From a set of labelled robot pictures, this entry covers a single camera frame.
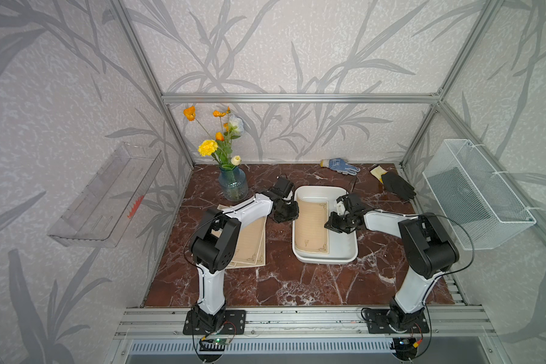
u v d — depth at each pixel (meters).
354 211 0.78
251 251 0.90
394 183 1.10
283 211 0.81
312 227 0.96
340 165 1.19
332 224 0.86
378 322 0.73
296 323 0.75
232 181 1.00
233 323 0.72
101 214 0.68
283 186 0.78
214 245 0.50
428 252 0.49
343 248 0.91
